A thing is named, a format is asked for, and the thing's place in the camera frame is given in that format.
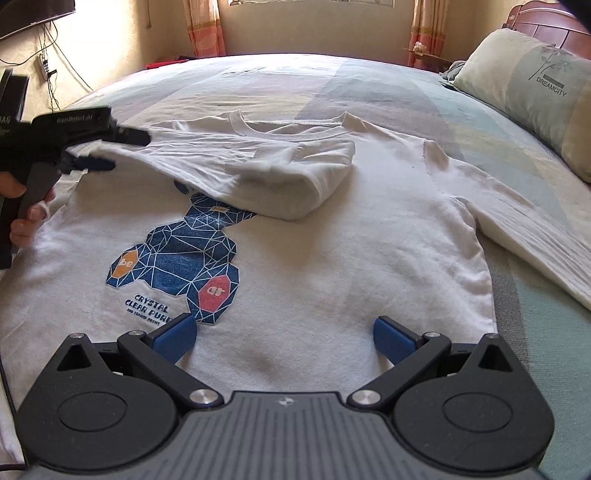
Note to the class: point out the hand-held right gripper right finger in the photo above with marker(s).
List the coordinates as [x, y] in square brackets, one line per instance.
[392, 340]

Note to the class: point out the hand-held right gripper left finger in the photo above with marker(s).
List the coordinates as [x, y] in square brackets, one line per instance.
[178, 337]

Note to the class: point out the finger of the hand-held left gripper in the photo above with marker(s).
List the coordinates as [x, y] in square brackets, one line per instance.
[97, 165]
[134, 137]

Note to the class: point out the white printed sweatshirt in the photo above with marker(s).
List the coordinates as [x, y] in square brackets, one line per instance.
[323, 258]

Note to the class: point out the person's left hand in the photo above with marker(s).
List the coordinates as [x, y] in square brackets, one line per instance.
[27, 221]

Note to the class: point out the red item on floor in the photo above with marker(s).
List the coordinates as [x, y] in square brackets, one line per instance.
[168, 62]

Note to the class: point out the orange patterned curtain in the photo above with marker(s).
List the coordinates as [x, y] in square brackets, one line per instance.
[203, 27]
[427, 23]

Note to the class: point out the pastel striped bed sheet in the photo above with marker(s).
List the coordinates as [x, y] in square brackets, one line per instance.
[323, 87]

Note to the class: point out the window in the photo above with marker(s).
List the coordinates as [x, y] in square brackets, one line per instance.
[314, 2]

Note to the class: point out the grey-blue cloth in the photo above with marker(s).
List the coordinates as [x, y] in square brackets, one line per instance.
[451, 73]

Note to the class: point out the pale green striped pillow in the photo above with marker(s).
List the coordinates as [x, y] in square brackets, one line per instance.
[535, 92]

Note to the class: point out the wooden headboard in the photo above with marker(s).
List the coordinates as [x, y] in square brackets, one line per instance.
[554, 23]

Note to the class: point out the white wall power strip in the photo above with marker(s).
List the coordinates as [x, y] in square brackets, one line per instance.
[45, 67]

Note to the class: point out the wall-mounted black television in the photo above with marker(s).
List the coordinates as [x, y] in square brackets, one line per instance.
[32, 16]

